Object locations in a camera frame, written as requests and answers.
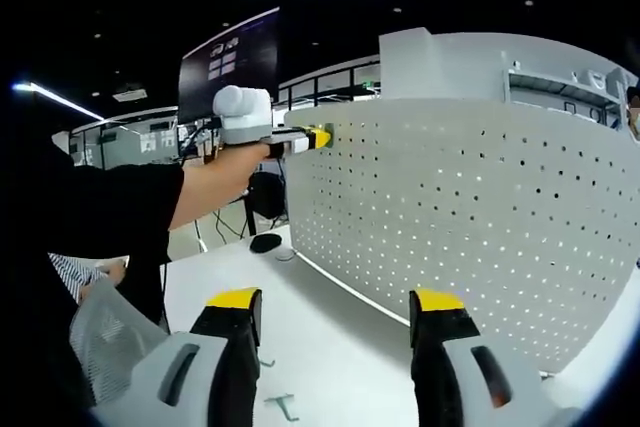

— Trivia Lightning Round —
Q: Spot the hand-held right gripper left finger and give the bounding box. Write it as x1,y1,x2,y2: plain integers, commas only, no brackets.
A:
96,287,264,427

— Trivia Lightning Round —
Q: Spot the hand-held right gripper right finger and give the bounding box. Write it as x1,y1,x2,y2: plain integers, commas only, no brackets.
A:
408,288,545,427

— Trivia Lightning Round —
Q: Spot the white perforated mounting plate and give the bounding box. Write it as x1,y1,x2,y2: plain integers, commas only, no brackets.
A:
283,96,640,374

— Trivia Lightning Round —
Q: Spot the person's left hand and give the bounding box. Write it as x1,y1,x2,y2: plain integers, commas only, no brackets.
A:
218,142,273,197

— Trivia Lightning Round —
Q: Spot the large dark display screen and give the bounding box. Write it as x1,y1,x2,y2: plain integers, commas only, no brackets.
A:
177,6,281,126

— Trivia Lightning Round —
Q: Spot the black laptop stand leg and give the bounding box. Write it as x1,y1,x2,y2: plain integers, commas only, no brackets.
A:
243,195,259,239

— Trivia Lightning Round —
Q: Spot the grey mesh chair back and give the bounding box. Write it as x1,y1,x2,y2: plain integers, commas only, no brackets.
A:
68,278,169,407

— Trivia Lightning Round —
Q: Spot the black computer mouse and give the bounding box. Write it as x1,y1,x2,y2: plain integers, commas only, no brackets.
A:
249,233,282,255

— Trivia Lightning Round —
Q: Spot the ceiling projector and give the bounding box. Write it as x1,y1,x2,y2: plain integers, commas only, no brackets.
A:
111,87,150,104

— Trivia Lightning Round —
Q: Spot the grey metal shelf rack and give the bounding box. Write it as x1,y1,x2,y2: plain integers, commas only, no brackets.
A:
501,65,632,124

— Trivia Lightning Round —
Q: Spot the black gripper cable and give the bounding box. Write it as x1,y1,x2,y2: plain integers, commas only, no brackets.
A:
178,117,224,169

